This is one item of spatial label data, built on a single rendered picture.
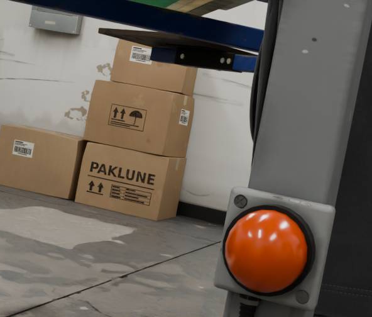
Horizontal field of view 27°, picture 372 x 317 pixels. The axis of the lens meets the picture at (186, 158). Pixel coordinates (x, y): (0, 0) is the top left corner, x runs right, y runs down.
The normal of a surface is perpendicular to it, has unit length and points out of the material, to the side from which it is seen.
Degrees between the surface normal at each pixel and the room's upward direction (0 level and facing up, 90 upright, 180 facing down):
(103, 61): 90
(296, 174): 90
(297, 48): 90
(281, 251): 81
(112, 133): 91
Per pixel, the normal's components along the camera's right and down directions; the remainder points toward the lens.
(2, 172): -0.28, 0.02
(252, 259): -0.49, 0.13
